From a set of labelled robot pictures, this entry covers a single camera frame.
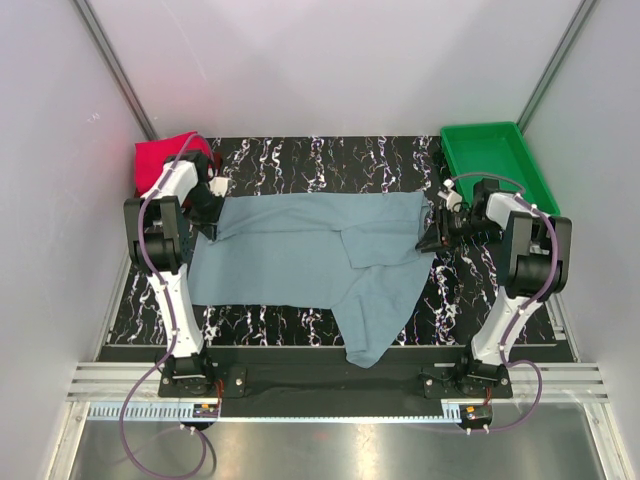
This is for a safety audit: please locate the black mounting base plate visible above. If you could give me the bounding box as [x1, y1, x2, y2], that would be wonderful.
[158, 364, 513, 400]

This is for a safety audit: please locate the green plastic tray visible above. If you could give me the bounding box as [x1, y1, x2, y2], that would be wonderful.
[440, 122, 560, 215]

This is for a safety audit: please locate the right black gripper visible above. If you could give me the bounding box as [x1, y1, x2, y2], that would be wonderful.
[415, 205, 499, 254]

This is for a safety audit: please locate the aluminium frame rail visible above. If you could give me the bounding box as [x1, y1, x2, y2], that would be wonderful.
[67, 363, 609, 403]

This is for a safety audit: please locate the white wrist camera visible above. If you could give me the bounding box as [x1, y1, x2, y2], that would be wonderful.
[209, 176, 231, 197]
[438, 179, 467, 213]

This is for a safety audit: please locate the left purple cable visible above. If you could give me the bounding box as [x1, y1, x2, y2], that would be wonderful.
[119, 131, 215, 477]

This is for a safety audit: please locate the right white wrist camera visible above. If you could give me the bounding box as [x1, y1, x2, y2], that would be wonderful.
[438, 179, 467, 213]

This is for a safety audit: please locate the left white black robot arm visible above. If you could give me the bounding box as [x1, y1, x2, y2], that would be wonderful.
[123, 150, 228, 397]

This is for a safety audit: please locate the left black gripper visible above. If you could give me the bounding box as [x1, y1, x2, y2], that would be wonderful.
[187, 183, 226, 241]

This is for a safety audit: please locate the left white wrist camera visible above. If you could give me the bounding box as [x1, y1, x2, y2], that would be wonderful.
[209, 176, 231, 197]

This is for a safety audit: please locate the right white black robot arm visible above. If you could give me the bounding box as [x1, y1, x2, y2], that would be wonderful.
[416, 174, 572, 398]

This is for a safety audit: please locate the folded red t shirt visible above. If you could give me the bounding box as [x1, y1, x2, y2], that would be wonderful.
[208, 152, 223, 179]

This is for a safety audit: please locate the folded pink t shirt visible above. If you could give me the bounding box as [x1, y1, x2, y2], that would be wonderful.
[134, 131, 214, 195]

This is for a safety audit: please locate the white slotted cable duct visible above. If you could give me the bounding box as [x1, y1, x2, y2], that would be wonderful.
[88, 400, 461, 424]

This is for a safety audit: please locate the grey blue t shirt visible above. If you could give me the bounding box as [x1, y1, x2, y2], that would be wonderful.
[188, 191, 434, 368]

